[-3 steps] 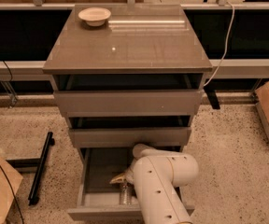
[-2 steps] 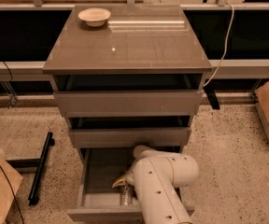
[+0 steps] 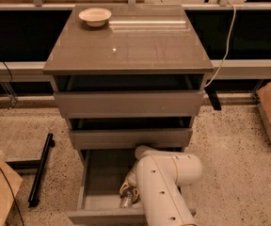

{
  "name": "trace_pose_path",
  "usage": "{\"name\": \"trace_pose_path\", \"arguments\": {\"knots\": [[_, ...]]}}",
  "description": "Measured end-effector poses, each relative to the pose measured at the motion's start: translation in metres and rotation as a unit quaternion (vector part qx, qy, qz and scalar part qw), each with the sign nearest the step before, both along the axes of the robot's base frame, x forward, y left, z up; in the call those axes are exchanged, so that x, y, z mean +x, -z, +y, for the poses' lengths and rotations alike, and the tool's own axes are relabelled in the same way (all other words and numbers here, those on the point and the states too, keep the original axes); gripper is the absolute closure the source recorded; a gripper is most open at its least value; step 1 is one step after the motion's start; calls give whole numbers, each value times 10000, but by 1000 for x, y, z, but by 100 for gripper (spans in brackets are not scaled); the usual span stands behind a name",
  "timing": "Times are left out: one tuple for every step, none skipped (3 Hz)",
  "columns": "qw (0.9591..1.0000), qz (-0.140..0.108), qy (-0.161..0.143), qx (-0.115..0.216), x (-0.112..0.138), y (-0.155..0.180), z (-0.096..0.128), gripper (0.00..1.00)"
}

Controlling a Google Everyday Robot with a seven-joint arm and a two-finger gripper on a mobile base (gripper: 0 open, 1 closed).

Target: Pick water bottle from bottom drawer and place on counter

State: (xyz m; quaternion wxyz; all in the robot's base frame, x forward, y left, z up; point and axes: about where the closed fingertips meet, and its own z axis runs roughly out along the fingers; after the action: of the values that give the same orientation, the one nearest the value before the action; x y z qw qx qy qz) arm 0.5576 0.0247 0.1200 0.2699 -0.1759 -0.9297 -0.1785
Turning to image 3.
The white paper bowl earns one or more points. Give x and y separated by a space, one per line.
95 17

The middle grey drawer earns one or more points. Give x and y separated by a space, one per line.
129 139

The grey drawer cabinet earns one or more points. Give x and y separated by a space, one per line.
142 49

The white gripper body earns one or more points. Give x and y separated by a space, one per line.
132 175

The top grey drawer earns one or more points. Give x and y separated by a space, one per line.
75 105

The open bottom grey drawer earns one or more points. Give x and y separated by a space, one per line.
99 196

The metal window rail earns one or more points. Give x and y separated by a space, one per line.
231 69

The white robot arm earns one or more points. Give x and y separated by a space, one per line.
155 179

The black metal stand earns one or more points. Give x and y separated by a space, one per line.
36 165

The black bracket behind cabinet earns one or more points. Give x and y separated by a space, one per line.
212 95

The clear plastic water bottle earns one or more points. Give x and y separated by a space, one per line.
126 198

